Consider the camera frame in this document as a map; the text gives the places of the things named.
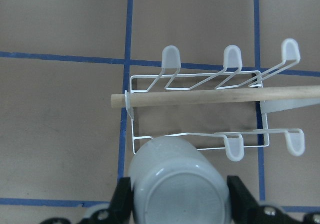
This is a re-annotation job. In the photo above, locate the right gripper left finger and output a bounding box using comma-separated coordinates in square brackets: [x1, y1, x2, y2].
[109, 177, 133, 224]

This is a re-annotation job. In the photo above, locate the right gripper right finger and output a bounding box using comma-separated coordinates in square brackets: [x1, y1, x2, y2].
[226, 176, 259, 224]

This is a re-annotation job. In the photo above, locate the white ikea cup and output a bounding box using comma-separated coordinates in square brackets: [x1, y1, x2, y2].
[128, 136, 232, 224]

